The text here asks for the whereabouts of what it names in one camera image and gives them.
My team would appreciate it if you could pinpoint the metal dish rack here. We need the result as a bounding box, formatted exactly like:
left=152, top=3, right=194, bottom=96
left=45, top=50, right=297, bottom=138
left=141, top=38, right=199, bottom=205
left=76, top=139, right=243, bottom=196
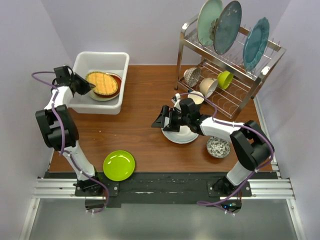
left=174, top=16, right=286, bottom=119

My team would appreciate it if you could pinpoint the blue-grey speckled plate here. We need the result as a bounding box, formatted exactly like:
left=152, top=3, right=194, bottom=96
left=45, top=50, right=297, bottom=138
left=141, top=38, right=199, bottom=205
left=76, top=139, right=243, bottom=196
left=213, top=0, right=242, bottom=55

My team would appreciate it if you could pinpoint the white plastic bin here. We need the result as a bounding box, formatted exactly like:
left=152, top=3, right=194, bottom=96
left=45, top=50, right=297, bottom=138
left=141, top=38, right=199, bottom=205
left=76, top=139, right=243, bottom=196
left=69, top=51, right=130, bottom=115

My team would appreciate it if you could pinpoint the aluminium rail frame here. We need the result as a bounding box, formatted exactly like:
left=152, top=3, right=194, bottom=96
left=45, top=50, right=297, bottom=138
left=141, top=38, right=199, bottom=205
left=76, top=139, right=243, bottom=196
left=20, top=93, right=303, bottom=240

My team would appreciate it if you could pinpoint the mint green plate in rack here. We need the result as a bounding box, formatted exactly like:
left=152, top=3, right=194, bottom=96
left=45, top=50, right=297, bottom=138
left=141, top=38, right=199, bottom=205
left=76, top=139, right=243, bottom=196
left=196, top=0, right=224, bottom=47

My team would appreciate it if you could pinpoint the teal scalloped plate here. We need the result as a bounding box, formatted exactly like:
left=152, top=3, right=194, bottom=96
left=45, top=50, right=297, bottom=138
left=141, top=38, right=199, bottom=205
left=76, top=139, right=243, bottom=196
left=242, top=17, right=270, bottom=72

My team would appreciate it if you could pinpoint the white blue-rimmed deep plate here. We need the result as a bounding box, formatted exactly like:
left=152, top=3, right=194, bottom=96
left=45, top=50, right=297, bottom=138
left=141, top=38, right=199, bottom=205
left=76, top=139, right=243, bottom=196
left=161, top=126, right=199, bottom=144

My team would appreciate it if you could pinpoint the lime green plate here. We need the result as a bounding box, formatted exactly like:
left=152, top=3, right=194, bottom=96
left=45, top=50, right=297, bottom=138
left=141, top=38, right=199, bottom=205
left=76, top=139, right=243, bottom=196
left=102, top=150, right=136, bottom=182

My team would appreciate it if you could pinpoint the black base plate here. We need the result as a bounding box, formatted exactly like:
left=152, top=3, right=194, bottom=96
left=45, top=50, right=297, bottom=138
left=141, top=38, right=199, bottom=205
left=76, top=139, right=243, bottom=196
left=44, top=172, right=252, bottom=209

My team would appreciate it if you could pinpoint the woven bamboo plate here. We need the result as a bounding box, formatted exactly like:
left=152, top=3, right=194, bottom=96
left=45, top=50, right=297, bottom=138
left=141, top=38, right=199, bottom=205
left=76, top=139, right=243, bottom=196
left=85, top=71, right=119, bottom=96

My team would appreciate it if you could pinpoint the patterned bowl in rack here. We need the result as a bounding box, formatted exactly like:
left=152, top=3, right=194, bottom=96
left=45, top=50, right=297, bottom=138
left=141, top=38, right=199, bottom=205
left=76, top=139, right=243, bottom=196
left=183, top=67, right=201, bottom=88

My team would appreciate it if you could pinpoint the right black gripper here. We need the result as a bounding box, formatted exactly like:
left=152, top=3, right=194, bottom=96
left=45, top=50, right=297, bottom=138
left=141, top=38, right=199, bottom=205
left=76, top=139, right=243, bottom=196
left=151, top=105, right=190, bottom=133

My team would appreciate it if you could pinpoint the black white patterned bowl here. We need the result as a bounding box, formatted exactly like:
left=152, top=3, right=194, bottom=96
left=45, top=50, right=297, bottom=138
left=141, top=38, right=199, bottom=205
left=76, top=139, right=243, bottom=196
left=206, top=136, right=231, bottom=159

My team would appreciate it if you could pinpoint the red round plate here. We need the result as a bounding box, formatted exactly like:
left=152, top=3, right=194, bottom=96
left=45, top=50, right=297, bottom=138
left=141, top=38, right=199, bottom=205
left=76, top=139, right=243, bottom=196
left=93, top=72, right=123, bottom=99

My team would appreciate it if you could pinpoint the dark green mug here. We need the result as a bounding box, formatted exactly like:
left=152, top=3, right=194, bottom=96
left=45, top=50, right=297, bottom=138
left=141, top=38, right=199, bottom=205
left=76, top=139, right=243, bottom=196
left=187, top=91, right=205, bottom=105

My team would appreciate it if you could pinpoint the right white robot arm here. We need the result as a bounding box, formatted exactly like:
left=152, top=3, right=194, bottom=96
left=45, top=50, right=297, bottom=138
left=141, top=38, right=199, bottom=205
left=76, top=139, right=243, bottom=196
left=151, top=98, right=275, bottom=197

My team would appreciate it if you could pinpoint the lime green bowl in rack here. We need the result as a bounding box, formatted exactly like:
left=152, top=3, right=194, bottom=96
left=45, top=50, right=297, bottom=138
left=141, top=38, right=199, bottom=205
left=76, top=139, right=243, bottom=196
left=217, top=71, right=234, bottom=90

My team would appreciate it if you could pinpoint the cream leaf pattern plate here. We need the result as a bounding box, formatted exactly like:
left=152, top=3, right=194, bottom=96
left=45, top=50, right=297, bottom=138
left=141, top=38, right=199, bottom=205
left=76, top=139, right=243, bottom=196
left=88, top=72, right=123, bottom=102

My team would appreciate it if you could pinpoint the cream bowl in rack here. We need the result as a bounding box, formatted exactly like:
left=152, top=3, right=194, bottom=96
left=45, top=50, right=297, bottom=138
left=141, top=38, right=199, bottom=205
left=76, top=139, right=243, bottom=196
left=199, top=77, right=219, bottom=98

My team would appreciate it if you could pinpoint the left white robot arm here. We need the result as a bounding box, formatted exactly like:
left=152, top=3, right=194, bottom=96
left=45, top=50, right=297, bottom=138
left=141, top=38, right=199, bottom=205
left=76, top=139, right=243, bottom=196
left=31, top=65, right=106, bottom=196

